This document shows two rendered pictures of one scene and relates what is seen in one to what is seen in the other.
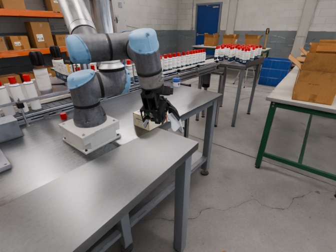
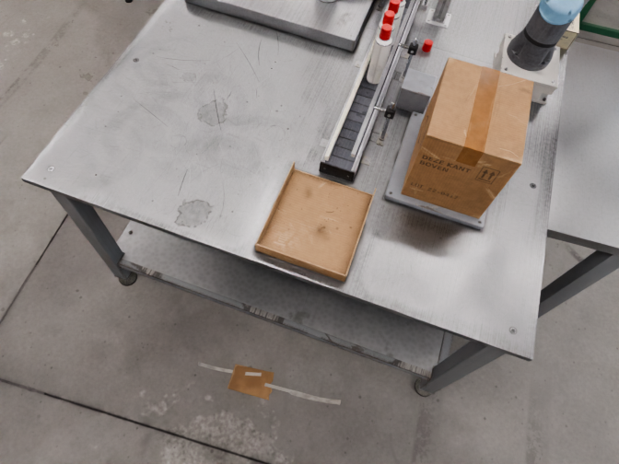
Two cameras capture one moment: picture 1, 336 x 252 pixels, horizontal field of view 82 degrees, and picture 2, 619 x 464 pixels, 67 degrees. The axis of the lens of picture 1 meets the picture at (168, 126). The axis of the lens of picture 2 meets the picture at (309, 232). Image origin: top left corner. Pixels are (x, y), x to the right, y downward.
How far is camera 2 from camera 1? 1.76 m
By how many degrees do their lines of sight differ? 39
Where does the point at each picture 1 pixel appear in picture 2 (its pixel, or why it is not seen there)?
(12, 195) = (546, 167)
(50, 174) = (545, 137)
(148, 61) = not seen: outside the picture
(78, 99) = (556, 36)
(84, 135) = (554, 83)
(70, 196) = (594, 152)
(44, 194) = (571, 157)
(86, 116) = (548, 54)
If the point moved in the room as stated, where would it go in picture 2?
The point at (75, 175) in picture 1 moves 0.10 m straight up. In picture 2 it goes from (569, 132) to (587, 111)
